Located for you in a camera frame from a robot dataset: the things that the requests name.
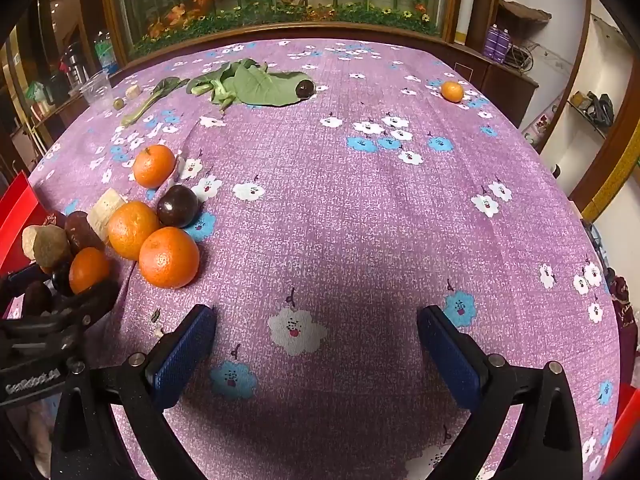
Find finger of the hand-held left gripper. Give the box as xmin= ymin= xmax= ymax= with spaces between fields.
xmin=47 ymin=280 xmax=121 ymax=329
xmin=0 ymin=262 xmax=51 ymax=301

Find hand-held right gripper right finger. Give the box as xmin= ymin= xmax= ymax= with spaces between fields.
xmin=416 ymin=305 xmax=585 ymax=480

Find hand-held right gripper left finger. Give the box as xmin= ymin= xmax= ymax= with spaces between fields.
xmin=50 ymin=304 xmax=218 ymax=480

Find orange mandarin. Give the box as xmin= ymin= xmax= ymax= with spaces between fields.
xmin=133 ymin=144 xmax=177 ymax=189
xmin=107 ymin=201 xmax=161 ymax=261
xmin=138 ymin=226 xmax=201 ymax=289
xmin=68 ymin=247 xmax=111 ymax=295

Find brown kiwi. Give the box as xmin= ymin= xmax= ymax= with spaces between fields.
xmin=22 ymin=225 xmax=72 ymax=268

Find red cardboard box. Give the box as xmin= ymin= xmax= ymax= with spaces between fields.
xmin=0 ymin=170 xmax=51 ymax=273

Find white garlic piece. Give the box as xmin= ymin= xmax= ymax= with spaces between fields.
xmin=87 ymin=188 xmax=127 ymax=242

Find green snack bag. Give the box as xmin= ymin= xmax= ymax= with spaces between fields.
xmin=26 ymin=82 xmax=48 ymax=111

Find red cardboard lid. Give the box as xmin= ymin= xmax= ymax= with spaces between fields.
xmin=607 ymin=400 xmax=640 ymax=480

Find black kettle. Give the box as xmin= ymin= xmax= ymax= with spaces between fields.
xmin=45 ymin=72 xmax=68 ymax=106

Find purple floral tablecloth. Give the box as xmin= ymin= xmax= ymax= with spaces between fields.
xmin=27 ymin=37 xmax=623 ymax=480

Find clear plastic cup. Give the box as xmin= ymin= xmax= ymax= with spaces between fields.
xmin=80 ymin=71 xmax=113 ymax=108

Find small bok choy stalk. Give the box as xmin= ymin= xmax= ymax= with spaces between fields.
xmin=120 ymin=77 xmax=191 ymax=128

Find steel thermos flask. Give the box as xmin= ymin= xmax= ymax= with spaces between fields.
xmin=62 ymin=42 xmax=91 ymax=93

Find green label water bottle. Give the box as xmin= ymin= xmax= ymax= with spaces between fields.
xmin=94 ymin=30 xmax=118 ymax=73

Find large green leafy vegetable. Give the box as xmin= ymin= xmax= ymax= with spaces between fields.
xmin=186 ymin=58 xmax=313 ymax=111

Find dark tools on shelf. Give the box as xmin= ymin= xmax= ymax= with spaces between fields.
xmin=570 ymin=90 xmax=616 ymax=126

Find tangled cables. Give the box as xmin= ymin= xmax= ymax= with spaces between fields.
xmin=507 ymin=42 xmax=536 ymax=71

